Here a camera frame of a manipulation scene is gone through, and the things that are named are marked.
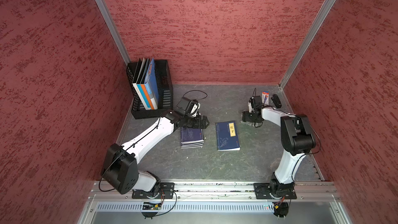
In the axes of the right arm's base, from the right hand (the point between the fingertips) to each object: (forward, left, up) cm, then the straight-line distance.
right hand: (248, 120), depth 101 cm
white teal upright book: (+4, +63, +27) cm, 69 cm away
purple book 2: (-16, +32, +4) cm, 36 cm away
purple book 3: (-18, +38, +2) cm, 42 cm away
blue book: (-12, +16, +1) cm, 20 cm away
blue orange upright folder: (+6, +58, +28) cm, 65 cm away
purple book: (-13, +38, +5) cm, 40 cm away
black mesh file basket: (+30, +59, +7) cm, 66 cm away
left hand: (-13, +31, +16) cm, 37 cm away
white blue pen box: (+18, -17, +1) cm, 25 cm away
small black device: (+13, -22, +3) cm, 26 cm away
